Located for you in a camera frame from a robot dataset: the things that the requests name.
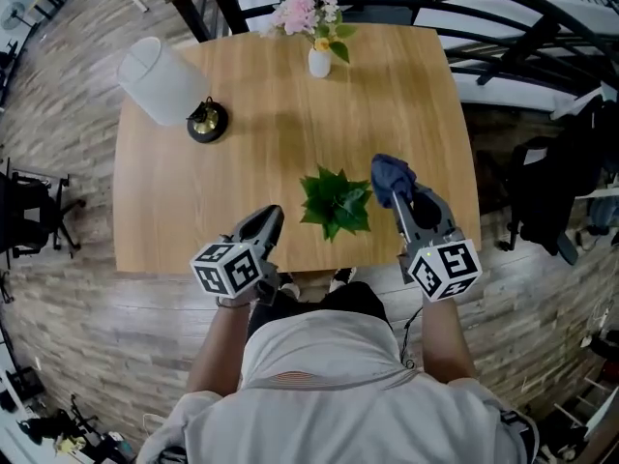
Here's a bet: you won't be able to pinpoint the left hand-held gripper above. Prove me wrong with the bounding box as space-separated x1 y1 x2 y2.
190 204 286 307

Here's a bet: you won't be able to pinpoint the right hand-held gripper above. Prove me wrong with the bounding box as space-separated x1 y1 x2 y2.
391 185 484 304

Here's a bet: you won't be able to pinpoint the dark blue cloth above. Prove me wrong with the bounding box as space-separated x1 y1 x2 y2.
370 153 419 211

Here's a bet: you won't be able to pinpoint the green potted plant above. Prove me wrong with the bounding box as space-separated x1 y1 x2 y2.
298 164 374 244

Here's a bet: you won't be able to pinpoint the person's left forearm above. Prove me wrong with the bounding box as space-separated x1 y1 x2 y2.
186 297 253 398

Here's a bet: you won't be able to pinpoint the person's right forearm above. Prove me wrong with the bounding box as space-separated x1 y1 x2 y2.
421 296 479 385

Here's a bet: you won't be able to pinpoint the person's black white shoe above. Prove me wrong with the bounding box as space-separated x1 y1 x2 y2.
277 272 302 302
328 266 359 295

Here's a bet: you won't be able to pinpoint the person's black trousers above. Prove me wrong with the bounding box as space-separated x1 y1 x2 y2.
246 280 394 343

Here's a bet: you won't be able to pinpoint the black office chair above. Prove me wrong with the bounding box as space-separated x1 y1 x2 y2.
499 134 583 267
0 159 88 261

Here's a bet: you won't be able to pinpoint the white vase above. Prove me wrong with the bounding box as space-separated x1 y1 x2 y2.
308 45 334 79

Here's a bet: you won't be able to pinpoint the white shade table lamp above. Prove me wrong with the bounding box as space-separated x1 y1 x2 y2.
116 35 230 145

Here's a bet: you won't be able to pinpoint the person's white shirt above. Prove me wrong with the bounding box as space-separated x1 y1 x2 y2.
136 309 541 464

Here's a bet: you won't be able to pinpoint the black metal railing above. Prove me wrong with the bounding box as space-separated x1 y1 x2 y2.
162 0 619 102

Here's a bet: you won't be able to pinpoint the pink flower bouquet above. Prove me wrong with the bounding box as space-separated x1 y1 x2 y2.
259 0 359 65

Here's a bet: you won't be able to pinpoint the small standing fan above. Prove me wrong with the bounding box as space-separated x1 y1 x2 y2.
0 1 27 32

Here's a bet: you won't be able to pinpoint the black cable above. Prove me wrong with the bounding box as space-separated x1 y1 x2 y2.
398 305 426 371

